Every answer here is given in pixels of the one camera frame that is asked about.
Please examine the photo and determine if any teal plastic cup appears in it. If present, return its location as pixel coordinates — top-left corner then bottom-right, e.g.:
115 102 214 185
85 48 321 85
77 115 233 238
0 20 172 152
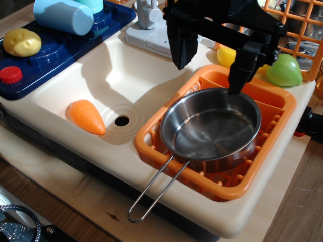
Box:
76 0 104 14

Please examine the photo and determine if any steel pot in basket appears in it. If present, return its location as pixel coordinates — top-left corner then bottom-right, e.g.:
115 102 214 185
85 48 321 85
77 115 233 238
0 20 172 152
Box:
275 1 322 72

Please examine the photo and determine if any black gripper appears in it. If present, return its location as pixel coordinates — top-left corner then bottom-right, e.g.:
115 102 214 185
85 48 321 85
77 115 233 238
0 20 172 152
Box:
163 1 287 95

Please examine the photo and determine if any orange toy carrot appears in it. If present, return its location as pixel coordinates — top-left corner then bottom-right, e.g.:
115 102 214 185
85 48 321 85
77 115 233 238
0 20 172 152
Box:
69 99 106 135

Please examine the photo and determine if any grey toy faucet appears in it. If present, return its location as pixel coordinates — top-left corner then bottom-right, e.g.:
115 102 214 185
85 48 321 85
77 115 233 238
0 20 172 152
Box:
125 0 203 60

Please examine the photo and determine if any orange wire basket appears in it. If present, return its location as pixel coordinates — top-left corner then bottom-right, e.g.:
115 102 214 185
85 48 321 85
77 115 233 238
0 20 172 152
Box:
258 1 322 81

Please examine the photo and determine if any grey sparkly strap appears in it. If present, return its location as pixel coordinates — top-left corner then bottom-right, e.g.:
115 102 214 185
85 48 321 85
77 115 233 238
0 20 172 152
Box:
0 204 42 242

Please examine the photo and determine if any yellow toy fruit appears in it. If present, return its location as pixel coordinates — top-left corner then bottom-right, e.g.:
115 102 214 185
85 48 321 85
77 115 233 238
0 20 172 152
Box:
217 45 236 68

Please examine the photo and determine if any light wooden board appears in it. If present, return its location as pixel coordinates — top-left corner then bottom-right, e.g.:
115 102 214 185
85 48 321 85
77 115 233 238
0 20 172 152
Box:
1 124 310 241

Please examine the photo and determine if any stainless steel pan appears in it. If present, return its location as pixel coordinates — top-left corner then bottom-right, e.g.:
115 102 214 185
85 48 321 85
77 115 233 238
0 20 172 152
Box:
127 88 262 223

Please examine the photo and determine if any red stove knob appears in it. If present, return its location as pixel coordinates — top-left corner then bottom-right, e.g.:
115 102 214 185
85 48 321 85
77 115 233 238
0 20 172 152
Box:
0 66 23 84

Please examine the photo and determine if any yellow toy potato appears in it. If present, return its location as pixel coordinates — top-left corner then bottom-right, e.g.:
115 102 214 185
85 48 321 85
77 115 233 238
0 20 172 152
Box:
3 28 42 57

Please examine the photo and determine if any green toy vegetable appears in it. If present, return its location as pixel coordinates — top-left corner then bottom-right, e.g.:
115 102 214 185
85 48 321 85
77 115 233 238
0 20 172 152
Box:
266 54 303 87

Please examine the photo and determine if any black red clamp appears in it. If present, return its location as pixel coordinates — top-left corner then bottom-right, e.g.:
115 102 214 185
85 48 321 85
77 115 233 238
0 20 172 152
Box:
294 106 322 143

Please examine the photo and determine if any light blue plastic cup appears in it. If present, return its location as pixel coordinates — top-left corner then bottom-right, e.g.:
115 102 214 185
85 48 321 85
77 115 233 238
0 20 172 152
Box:
33 1 94 36

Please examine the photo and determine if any dark blue toy stove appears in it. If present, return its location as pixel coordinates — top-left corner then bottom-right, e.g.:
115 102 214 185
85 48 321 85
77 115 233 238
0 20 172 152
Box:
1 1 136 100

